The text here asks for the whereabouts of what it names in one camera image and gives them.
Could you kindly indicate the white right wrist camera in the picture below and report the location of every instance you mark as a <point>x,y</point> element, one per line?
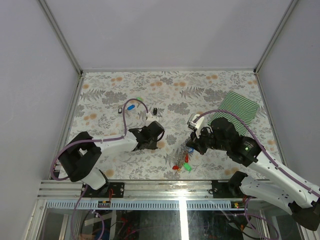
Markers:
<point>196,123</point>

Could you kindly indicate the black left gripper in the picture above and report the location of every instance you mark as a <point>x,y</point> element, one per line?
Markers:
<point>154,146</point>

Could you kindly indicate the aluminium front rail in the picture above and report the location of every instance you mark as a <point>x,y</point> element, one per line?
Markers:
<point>141,195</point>

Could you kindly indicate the floral table mat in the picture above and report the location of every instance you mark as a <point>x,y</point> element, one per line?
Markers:
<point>176,95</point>

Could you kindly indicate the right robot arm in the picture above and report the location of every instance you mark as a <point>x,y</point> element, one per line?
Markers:
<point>288,191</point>

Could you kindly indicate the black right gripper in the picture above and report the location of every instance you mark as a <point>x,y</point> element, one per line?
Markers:
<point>195,142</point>

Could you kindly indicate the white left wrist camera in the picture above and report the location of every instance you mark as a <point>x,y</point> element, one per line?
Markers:
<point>151,118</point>

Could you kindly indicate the green key tag on ring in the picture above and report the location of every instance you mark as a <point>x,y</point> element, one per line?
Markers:
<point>187,166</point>

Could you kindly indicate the green striped cloth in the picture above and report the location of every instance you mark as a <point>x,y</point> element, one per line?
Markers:
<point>239,105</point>

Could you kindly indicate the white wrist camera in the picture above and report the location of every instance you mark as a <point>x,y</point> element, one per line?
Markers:
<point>196,123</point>
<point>151,118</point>

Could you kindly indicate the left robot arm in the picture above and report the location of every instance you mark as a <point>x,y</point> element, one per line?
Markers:
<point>80,156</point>

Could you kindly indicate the blue key tag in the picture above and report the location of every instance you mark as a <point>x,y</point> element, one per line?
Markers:
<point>131,107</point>

